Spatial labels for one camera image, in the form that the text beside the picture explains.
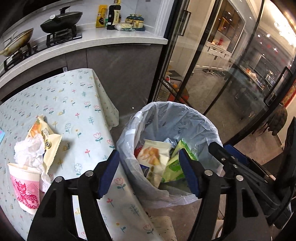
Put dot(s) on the blue pink wipes packet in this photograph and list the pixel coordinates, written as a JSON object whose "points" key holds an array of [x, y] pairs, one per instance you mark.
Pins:
{"points": [[2, 134]]}

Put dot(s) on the white paper towel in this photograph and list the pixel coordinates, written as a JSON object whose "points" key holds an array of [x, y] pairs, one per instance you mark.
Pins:
{"points": [[30, 152]]}

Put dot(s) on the cream frying pan with lid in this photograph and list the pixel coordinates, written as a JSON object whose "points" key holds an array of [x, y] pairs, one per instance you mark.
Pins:
{"points": [[17, 42]]}

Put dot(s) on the dark soy sauce bottle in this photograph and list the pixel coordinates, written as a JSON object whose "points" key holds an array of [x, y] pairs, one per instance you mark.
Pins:
{"points": [[114, 15]]}

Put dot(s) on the yellow green noodle package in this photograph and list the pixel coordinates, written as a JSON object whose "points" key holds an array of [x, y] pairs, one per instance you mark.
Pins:
{"points": [[173, 170]]}

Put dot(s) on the pink lion paper cup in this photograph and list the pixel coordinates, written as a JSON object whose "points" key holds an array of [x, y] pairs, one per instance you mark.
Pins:
{"points": [[26, 185]]}

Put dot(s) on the floral tablecloth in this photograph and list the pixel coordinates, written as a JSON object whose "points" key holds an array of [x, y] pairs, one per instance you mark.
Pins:
{"points": [[75, 105]]}

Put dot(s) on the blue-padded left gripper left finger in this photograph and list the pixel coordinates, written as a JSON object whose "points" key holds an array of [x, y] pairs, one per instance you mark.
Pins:
{"points": [[105, 172]]}

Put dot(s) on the black wok with lid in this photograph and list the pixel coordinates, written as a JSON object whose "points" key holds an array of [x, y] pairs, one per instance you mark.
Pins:
{"points": [[65, 20]]}

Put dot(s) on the trash bin with liner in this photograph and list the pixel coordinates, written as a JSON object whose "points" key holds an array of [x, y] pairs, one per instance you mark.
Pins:
{"points": [[147, 143]]}

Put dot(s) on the cream dried fruit snack bag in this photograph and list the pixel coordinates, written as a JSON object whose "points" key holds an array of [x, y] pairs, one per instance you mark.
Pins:
{"points": [[50, 139]]}

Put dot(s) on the glass sliding door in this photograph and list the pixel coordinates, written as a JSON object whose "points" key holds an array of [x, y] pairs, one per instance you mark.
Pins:
{"points": [[234, 62]]}

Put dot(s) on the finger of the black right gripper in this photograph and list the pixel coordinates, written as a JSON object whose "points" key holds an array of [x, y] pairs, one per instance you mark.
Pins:
{"points": [[237, 154], [233, 162]]}

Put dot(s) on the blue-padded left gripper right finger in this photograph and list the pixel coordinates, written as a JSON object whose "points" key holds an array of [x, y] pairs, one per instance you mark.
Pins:
{"points": [[192, 170]]}

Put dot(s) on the green lidded spice jar set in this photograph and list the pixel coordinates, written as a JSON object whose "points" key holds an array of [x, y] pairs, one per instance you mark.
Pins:
{"points": [[137, 22]]}

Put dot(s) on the yellow seasoning bag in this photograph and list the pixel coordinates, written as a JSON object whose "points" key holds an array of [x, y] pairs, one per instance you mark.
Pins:
{"points": [[101, 16]]}

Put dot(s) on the black gas stove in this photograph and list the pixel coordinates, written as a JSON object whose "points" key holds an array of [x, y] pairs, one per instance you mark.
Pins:
{"points": [[29, 49]]}

